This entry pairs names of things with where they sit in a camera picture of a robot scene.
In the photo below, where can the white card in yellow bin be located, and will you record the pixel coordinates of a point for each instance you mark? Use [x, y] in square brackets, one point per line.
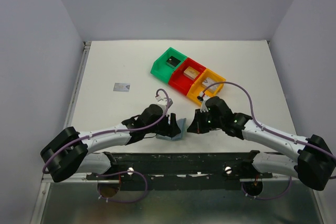
[207, 82]

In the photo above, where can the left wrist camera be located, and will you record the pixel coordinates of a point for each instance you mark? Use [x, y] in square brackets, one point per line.
[164, 103]

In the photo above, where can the silver VIP credit card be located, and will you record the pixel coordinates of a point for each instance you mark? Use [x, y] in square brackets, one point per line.
[121, 87]

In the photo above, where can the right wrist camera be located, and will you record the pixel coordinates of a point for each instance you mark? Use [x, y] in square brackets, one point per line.
[203, 98]

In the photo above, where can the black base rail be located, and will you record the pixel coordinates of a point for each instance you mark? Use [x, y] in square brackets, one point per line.
[180, 171]

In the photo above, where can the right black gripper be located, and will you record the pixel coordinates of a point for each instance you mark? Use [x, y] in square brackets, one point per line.
[196, 126]

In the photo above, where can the green plastic bin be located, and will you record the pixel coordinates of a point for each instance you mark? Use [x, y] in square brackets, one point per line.
[161, 70]

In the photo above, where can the black card in green bin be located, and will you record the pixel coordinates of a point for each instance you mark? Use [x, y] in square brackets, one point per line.
[172, 62]

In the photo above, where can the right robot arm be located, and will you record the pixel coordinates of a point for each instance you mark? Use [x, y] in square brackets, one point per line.
[308, 159]

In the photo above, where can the aluminium side rail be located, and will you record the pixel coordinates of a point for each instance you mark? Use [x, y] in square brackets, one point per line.
[76, 88]

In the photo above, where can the yellow plastic bin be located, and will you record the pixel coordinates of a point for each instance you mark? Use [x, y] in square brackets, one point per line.
[196, 88]

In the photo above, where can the blue card sleeve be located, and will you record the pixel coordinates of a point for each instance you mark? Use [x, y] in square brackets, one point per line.
[181, 124]

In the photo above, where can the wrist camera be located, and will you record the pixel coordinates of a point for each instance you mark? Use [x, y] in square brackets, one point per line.
[203, 98]
[164, 103]

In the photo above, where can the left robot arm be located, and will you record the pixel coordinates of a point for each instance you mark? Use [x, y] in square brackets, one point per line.
[64, 155]

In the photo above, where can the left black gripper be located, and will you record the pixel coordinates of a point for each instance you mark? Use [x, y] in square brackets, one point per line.
[173, 129]

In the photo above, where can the tan card in red bin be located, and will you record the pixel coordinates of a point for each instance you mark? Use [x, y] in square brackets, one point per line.
[191, 73]

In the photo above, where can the grey-green card holder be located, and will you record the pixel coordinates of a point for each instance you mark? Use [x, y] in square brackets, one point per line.
[176, 131]

